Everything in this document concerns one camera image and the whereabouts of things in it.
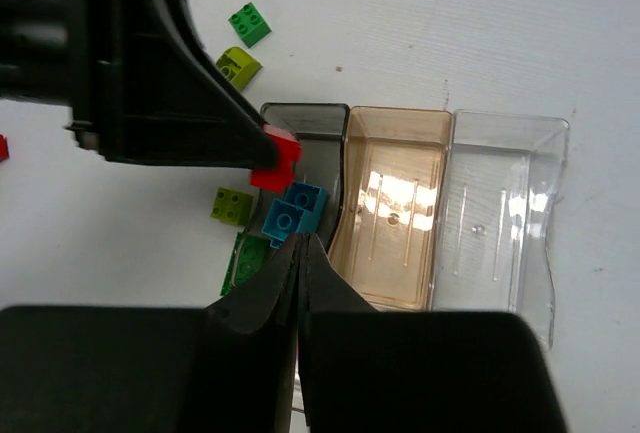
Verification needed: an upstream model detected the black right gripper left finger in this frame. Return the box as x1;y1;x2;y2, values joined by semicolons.
1;236;301;432

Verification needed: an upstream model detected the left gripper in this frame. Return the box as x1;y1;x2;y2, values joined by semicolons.
1;0;278;169

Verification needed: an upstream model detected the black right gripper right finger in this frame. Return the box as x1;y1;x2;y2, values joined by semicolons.
298;234;567;432

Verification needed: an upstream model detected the red arched lego brick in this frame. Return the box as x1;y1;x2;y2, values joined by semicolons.
249;124;302;193

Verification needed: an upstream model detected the long teal lego brick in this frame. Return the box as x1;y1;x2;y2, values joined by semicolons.
285;181;328;233

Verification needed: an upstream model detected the small teal square lego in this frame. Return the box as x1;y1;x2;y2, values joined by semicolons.
261;199;305;249

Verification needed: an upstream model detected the lime sloped lego brick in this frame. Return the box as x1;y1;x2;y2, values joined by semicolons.
215;46;262;91

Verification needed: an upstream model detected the green square lego top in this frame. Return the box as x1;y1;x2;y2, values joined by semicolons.
228;2;271;48

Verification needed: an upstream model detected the long green lego by box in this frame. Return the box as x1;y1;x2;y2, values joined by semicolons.
220;233;270;296

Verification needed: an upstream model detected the lime square lego centre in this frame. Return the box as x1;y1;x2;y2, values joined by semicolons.
211;187;253;227

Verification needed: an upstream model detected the smoky grey plastic tray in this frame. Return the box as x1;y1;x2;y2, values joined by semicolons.
260;102;349;248

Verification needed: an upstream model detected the red sloped lego brick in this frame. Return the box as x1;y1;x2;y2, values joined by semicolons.
0;135;10;162

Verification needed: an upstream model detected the amber plastic tray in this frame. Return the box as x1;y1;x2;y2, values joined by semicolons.
329;106;453;311

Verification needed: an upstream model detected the clear plastic tray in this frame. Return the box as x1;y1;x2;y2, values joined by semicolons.
431;110;569;348

